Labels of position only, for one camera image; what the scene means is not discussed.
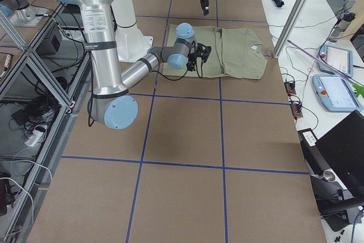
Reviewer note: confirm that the olive green long-sleeve shirt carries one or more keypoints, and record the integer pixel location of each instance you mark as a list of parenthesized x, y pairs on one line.
[(231, 53)]

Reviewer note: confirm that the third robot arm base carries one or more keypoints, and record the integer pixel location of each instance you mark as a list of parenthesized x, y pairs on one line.
[(20, 12)]

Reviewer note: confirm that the orange black usb hub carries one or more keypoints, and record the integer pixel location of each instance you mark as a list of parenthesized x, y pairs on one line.
[(290, 88)]

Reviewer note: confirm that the black box under table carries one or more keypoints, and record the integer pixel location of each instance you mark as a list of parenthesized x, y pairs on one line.
[(50, 43)]

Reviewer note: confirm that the lower teach pendant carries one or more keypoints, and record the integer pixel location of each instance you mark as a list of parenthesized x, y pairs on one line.
[(335, 94)]

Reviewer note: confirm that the teach pendant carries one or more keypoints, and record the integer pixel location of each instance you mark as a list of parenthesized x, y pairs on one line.
[(338, 58), (335, 94)]

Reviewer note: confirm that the upper teach pendant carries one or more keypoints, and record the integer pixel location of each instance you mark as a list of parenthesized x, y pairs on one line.
[(338, 58)]

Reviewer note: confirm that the white power strip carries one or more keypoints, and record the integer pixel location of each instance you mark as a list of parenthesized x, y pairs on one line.
[(35, 138)]

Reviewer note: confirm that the black monitor stand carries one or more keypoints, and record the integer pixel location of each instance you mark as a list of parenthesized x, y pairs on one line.
[(336, 204)]

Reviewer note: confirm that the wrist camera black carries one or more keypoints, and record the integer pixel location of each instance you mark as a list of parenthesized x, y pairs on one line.
[(203, 52)]

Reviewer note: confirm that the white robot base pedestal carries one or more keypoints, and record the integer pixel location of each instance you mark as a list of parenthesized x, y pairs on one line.
[(131, 43)]

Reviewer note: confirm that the aluminium frame post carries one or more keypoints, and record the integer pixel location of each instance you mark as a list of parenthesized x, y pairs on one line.
[(288, 27)]

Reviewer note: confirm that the aluminium table frame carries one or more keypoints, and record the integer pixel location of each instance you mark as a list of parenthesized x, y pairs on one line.
[(43, 92)]

